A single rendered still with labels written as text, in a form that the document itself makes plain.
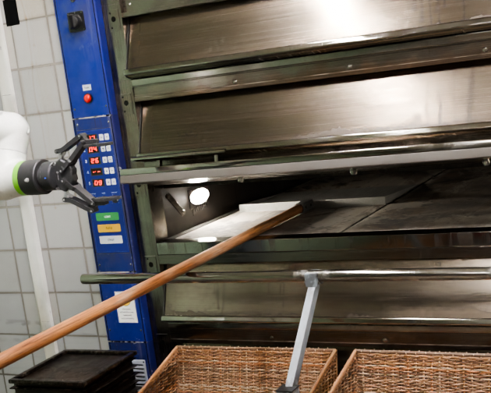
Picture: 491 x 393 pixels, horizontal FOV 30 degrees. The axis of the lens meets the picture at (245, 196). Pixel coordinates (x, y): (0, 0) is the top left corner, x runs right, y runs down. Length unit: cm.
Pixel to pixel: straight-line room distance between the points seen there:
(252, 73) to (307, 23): 22
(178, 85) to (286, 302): 73
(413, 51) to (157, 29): 81
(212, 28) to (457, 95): 75
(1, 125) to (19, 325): 109
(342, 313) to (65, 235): 101
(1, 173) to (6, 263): 93
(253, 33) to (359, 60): 33
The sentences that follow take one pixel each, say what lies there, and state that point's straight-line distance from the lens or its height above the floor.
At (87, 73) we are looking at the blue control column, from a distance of 297.
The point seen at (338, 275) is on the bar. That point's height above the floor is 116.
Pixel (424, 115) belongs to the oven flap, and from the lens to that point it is 251.
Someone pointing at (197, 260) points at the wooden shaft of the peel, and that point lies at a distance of 250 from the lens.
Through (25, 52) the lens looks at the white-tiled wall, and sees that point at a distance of 316.
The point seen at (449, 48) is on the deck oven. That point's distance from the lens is 249.
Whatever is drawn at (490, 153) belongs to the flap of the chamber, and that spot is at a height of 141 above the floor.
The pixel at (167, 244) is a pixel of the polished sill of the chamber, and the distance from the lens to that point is 294.
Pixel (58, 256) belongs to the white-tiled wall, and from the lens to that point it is 321.
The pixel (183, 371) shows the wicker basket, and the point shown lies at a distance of 297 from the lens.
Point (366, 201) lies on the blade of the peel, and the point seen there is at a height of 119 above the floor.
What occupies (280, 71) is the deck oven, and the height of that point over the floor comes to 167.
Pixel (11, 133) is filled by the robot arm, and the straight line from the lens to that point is 251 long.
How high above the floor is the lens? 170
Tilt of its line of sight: 8 degrees down
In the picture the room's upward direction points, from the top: 8 degrees counter-clockwise
